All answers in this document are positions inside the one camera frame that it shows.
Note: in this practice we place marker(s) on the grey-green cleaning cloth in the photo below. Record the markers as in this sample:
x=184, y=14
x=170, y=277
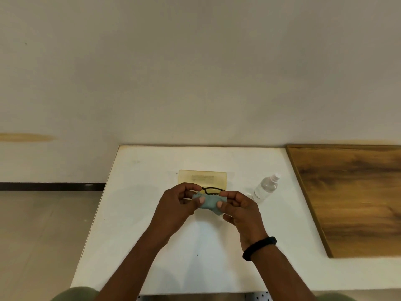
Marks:
x=208, y=202

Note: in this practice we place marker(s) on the clear spray bottle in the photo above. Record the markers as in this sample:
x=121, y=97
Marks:
x=264, y=188

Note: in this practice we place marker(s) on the black wristband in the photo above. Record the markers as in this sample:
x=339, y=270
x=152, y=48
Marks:
x=260, y=246

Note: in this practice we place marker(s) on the white polka dot slipper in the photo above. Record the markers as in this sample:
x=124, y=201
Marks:
x=260, y=297

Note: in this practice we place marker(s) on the person's right hand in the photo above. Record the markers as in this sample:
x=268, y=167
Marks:
x=247, y=219

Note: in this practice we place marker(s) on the person's right forearm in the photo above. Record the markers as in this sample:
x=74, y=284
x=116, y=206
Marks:
x=282, y=279

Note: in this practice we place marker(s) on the black framed eyeglasses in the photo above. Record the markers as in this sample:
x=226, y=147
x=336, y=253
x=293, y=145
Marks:
x=210, y=188

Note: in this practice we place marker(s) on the yellow translucent glasses case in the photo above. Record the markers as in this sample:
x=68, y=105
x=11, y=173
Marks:
x=203, y=178

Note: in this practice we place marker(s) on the person's left hand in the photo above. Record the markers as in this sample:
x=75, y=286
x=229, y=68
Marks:
x=172, y=213

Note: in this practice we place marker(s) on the person's left forearm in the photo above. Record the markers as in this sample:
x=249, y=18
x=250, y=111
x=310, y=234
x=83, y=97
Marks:
x=131, y=272

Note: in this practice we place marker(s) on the person's left leg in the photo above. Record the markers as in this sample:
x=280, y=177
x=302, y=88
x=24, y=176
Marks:
x=78, y=294

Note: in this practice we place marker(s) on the brown wooden board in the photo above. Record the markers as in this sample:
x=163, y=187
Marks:
x=360, y=200

